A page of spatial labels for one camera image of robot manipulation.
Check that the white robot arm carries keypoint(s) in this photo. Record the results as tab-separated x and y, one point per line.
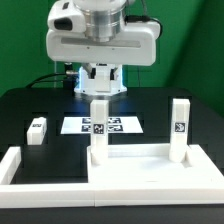
100	36

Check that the fiducial marker sheet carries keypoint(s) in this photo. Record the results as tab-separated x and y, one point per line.
81	125

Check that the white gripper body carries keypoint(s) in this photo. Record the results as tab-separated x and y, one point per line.
134	45

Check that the white U-shaped obstacle frame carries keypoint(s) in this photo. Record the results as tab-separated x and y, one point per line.
87	194

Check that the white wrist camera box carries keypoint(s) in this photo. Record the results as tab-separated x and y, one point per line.
66	16

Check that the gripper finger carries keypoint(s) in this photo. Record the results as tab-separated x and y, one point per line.
90	71
114	73

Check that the white desk tabletop tray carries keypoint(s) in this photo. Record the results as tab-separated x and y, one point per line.
142	165

